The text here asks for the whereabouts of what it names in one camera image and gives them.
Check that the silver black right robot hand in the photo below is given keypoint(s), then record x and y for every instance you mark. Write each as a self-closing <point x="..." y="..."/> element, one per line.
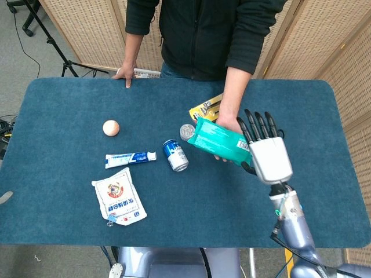
<point x="269" y="159"/>

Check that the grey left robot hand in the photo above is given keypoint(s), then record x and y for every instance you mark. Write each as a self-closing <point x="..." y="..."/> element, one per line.
<point x="5" y="198"/>

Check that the person's left hand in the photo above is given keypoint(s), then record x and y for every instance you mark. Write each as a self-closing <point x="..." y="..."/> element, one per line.
<point x="229" y="123"/>

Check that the person's right hand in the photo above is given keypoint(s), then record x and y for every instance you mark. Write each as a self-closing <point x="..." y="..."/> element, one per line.
<point x="127" y="72"/>

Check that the teal snack package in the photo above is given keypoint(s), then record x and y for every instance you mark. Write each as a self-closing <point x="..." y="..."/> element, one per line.
<point x="214" y="139"/>

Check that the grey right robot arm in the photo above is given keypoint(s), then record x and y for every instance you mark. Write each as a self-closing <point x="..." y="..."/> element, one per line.
<point x="292" y="226"/>

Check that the person's right forearm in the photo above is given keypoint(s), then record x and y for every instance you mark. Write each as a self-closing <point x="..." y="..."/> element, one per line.
<point x="133" y="47"/>

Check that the person's left forearm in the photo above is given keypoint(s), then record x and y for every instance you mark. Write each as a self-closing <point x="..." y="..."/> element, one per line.
<point x="233" y="92"/>

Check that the white plastic crate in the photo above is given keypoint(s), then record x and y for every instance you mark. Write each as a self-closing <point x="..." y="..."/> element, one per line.
<point x="147" y="73"/>

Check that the yellow razor blister pack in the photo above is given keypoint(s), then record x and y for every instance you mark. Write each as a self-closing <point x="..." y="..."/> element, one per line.
<point x="210" y="107"/>

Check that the blue table mat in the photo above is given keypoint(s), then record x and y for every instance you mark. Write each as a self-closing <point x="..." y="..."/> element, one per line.
<point x="87" y="101"/>

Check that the beige round ball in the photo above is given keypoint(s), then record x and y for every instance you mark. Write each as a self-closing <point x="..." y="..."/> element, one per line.
<point x="111" y="128"/>

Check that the woven rattan folding screen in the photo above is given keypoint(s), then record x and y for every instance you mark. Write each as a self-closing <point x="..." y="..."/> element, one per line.
<point x="87" y="29"/>
<point x="319" y="34"/>

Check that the black tripod stand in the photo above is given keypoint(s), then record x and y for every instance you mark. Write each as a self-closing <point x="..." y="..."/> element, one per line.
<point x="67" y="62"/>

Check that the blue white drink can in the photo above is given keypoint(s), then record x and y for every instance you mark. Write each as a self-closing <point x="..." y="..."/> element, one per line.
<point x="175" y="156"/>

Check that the person's black jacket torso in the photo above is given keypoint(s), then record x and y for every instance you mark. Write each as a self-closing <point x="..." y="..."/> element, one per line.
<point x="203" y="34"/>

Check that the blue white toothpaste tube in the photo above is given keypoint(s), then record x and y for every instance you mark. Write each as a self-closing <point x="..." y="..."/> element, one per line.
<point x="127" y="159"/>

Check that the black office chair base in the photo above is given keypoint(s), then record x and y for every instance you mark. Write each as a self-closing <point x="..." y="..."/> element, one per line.
<point x="29" y="29"/>

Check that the blue binder clip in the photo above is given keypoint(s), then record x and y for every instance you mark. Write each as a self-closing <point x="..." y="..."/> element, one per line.
<point x="111" y="219"/>

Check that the white sugar bag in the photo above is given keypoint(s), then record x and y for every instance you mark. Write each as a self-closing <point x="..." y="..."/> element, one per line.
<point x="119" y="197"/>

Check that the grey robot torso base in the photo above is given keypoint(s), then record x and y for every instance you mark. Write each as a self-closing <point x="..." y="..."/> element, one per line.
<point x="174" y="260"/>

